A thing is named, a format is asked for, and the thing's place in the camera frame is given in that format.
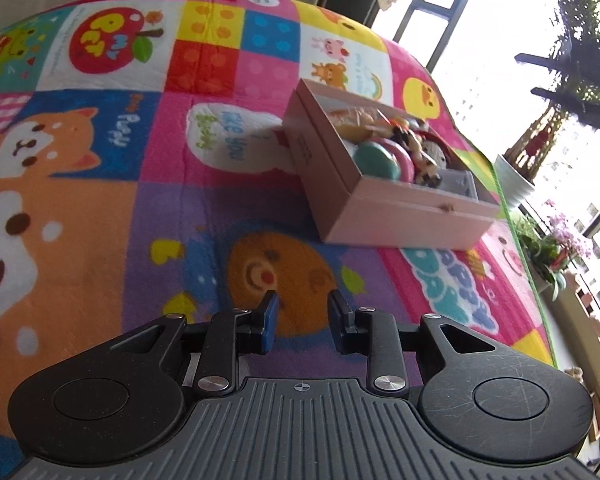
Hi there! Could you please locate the white flower pot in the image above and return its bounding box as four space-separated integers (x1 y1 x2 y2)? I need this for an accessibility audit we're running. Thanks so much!
494 152 537 209

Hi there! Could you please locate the bagged brown bread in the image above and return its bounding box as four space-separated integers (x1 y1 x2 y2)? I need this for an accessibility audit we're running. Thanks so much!
330 107 382 142

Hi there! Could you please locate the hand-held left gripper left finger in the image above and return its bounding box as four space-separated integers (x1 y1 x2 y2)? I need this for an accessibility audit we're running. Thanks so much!
112 290 281 397

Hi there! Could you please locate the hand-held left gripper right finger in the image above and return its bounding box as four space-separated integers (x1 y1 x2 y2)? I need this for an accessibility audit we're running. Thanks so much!
327 290 511 397

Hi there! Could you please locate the green leafy plant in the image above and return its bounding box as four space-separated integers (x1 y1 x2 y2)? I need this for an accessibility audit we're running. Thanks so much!
509 210 567 302

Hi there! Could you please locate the black window frame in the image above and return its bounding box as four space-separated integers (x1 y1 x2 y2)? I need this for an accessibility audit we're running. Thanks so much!
367 0 487 73

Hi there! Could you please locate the blue white tissue packet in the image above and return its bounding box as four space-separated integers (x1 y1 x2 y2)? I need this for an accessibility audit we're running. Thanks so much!
440 169 479 202

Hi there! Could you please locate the potted plant with red ornaments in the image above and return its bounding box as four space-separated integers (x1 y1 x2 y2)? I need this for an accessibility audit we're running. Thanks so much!
505 99 577 182

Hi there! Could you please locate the colourful cartoon play mat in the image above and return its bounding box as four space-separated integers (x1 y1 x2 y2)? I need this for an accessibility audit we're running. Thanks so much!
0 0 556 463

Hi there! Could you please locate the crochet doll with red hat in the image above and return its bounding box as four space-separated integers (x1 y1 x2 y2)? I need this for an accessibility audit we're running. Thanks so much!
420 129 454 170

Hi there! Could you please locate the black white toy figure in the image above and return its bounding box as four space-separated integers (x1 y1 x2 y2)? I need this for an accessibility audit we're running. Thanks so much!
394 121 442 189

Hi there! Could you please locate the pink cardboard box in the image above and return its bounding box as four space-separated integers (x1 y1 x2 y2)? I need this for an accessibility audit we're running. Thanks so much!
282 78 503 252

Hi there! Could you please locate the hanging green plant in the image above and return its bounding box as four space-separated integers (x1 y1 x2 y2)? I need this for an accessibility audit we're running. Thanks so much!
547 0 600 106

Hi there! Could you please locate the pink teal round toy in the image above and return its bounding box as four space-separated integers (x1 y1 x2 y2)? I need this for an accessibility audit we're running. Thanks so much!
352 137 416 182

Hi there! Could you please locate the pink orchid plant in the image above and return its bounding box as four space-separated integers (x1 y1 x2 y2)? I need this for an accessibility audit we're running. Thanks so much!
542 199 594 262

